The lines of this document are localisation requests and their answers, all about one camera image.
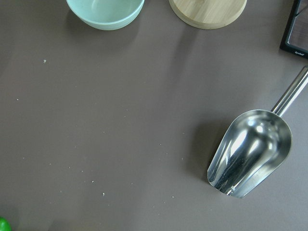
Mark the steel ice scoop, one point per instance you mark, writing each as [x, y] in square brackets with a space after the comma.
[255, 144]

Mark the mint green bowl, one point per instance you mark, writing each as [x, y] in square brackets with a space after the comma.
[106, 14]

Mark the wooden glass drying stand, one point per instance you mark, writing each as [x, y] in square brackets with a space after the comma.
[208, 14]

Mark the wine glass rack tray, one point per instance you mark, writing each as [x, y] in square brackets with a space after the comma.
[295, 37]

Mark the green lime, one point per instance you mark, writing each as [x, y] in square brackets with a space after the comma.
[4, 225]

